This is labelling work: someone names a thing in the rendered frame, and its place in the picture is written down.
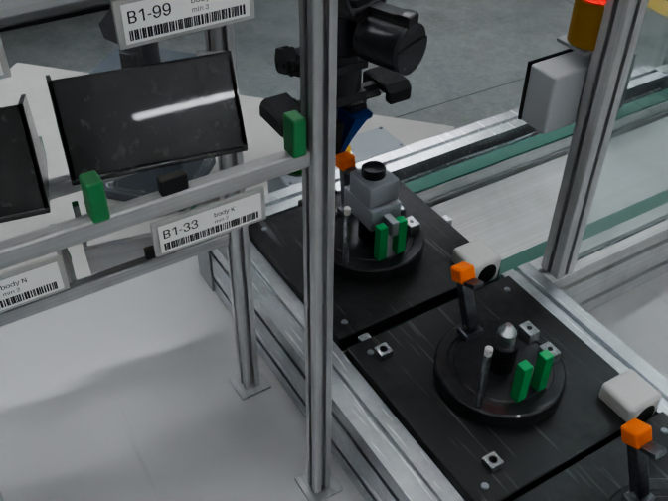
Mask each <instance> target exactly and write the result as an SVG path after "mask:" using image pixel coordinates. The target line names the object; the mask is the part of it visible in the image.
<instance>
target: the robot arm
mask: <svg viewBox="0 0 668 501"><path fill-rule="evenodd" d="M385 2H386V0H338V34H337V96H336V154H339V153H342V152H345V150H346V148H347V147H348V145H349V144H350V142H351V141H352V139H353V138H354V136H355V135H356V133H357V132H358V131H359V129H360V128H361V127H362V125H363V124H364V123H365V122H366V120H367V119H369V118H371V117H372V116H373V112H372V111H371V110H369V109H368V108H367V104H366V102H367V99H369V98H372V97H376V96H379V95H381V93H385V94H386V102H388V103H389V104H394V103H397V102H400V101H404V100H407V99H409V98H410V97H411V91H412V86H411V84H410V81H409V80H408V79H407V78H405V77H404V76H406V75H409V74H411V73H412V72H413V71H414V70H415V69H416V68H417V66H418V65H419V63H420V61H421V59H422V57H423V54H424V51H425V48H426V43H427V35H426V34H425V28H424V26H423V24H421V23H419V22H418V12H417V11H414V10H411V9H403V8H399V7H396V6H393V5H391V4H388V3H385ZM99 27H100V29H101V32H102V34H103V37H104V38H105V39H107V40H110V41H111V42H113V43H116V44H117V45H118V43H117V37H116V32H115V26H114V20H113V15H112V9H111V4H110V9H109V10H108V12H107V13H106V14H105V16H104V17H103V18H102V20H101V21H100V22H99ZM119 57H120V63H121V67H120V69H124V68H130V67H137V66H143V65H149V64H155V63H161V62H167V60H161V59H160V52H159V45H158V42H154V43H150V44H146V45H142V46H137V47H133V48H129V49H125V50H119ZM274 61H275V67H276V70H277V71H278V72H279V73H280V74H284V75H289V76H290V77H293V76H296V77H300V47H297V48H294V47H289V46H283V47H279V48H275V57H274ZM368 62H370V63H372V64H375V65H378V67H375V68H371V69H368V70H366V71H364V72H363V82H362V83H361V79H362V69H364V68H367V67H368ZM403 75H404V76H403ZM292 110H297V111H298V112H299V113H300V114H301V100H296V99H295V98H292V97H291V96H290V95H289V94H288V93H287V92H286V93H282V94H279V95H275V96H271V97H268V98H265V99H264V100H263V101H262V102H261V103H260V106H259V115H260V116H261V117H262V118H263V119H264V120H265V121H266V122H267V123H268V124H269V125H270V126H271V127H272V128H273V129H274V130H275V131H276V132H277V133H278V134H279V135H280V136H281V137H283V114H284V113H286V112H289V111H292Z"/></svg>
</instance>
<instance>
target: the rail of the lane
mask: <svg viewBox="0 0 668 501"><path fill-rule="evenodd" d="M519 108H520V107H518V108H515V109H512V110H510V111H507V112H504V113H501V114H498V115H495V116H492V117H489V118H486V119H483V120H480V121H477V122H475V123H472V124H469V125H466V126H463V127H460V128H457V129H454V130H451V131H448V132H445V133H442V134H439V135H437V136H435V137H432V138H429V139H426V140H423V141H420V142H417V143H414V144H411V145H408V146H405V147H402V148H400V149H397V150H394V151H391V152H388V153H385V154H382V155H379V156H376V157H373V158H370V159H367V160H364V161H362V162H359V163H356V166H355V167H356V168H358V169H359V168H361V167H362V165H363V164H364V163H366V162H368V161H379V162H382V163H383V164H385V166H386V168H387V169H388V170H390V171H391V172H392V173H393V174H394V175H395V176H397V177H398V178H399V179H400V180H401V181H402V182H403V183H407V182H409V181H411V180H414V179H417V178H419V177H422V176H425V175H428V174H430V173H433V172H436V171H439V170H441V169H444V168H447V167H450V166H452V165H455V164H458V163H461V162H463V161H466V160H469V159H472V158H474V157H477V156H480V155H483V154H485V153H488V152H491V151H493V150H496V149H499V148H502V147H504V146H507V145H510V144H513V143H515V142H518V141H521V140H524V139H526V138H529V137H532V136H535V135H537V134H540V133H541V132H540V131H538V130H537V129H535V128H534V127H532V126H531V125H529V124H528V123H526V122H525V121H523V120H522V119H521V120H520V119H518V114H519ZM340 192H341V188H340V174H339V169H338V170H335V194H337V193H340ZM264 196H265V214H266V218H270V217H273V216H276V215H278V214H281V213H284V212H287V211H290V210H293V209H295V208H298V207H301V206H302V182H300V183H297V184H294V185H291V186H289V187H286V188H283V189H280V190H277V191H274V192H271V193H268V194H265V195H264ZM211 252H212V251H211V250H210V251H207V252H204V253H202V254H199V255H198V263H199V270H200V274H201V275H202V277H203V278H204V279H205V281H206V282H207V284H208V285H209V286H210V288H211V289H212V291H215V287H214V280H215V279H214V277H213V271H212V262H211Z"/></svg>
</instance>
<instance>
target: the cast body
mask: <svg viewBox="0 0 668 501"><path fill-rule="evenodd" d="M399 189H400V179H399V178H398V177H397V176H395V175H394V174H393V173H392V172H391V171H390V170H388V169H387V168H386V166H385V164H383V163H382V162H379V161H368V162H366V163H364V164H363V165H362V167H361V168H359V169H356V170H354V171H351V172H350V185H348V186H345V187H344V206H349V207H350V208H351V213H352V214H353V215H354V216H355V217H356V218H357V219H358V220H359V221H360V222H361V223H362V224H363V225H364V226H365V227H366V228H367V229H368V230H369V231H370V232H372V231H374V230H375V225H377V224H380V223H384V224H385V225H386V226H387V227H388V228H389V229H388V234H389V235H390V236H391V237H393V236H396V235H397V234H398V233H399V223H400V222H399V221H398V220H397V219H396V217H398V216H400V215H401V201H400V200H398V197H399Z"/></svg>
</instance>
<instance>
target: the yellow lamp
mask: <svg viewBox="0 0 668 501"><path fill-rule="evenodd" d="M603 11H604V5H600V4H594V3H591V2H587V1H585V0H575V3H574V8H573V13H572V17H571V22H570V26H569V30H568V35H567V39H568V41H569V42H570V43H571V44H572V45H574V46H575V47H578V48H580V49H583V50H588V51H594V48H595V44H596V40H597V36H598V32H599V28H600V24H601V20H602V15H603Z"/></svg>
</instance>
